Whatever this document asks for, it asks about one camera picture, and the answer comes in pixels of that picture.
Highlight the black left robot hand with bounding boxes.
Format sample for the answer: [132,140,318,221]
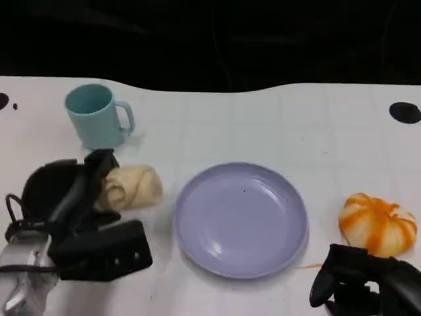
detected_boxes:
[21,148,122,238]

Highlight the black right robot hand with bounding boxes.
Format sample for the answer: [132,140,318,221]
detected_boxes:
[309,243,421,316]

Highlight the beige towel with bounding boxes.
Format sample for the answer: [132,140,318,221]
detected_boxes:
[95,164,164,212]

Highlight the orange and white bread roll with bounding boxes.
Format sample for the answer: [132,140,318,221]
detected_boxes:
[338,192,418,257]

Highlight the pale green mug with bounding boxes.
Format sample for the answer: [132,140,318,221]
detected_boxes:
[64,83,136,149]

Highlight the lilac plate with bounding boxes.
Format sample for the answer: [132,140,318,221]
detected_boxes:
[174,161,310,280]

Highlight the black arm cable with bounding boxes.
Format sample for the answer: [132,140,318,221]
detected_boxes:
[4,193,50,243]

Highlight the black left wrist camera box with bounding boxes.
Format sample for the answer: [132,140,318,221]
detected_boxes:
[47,219,154,282]

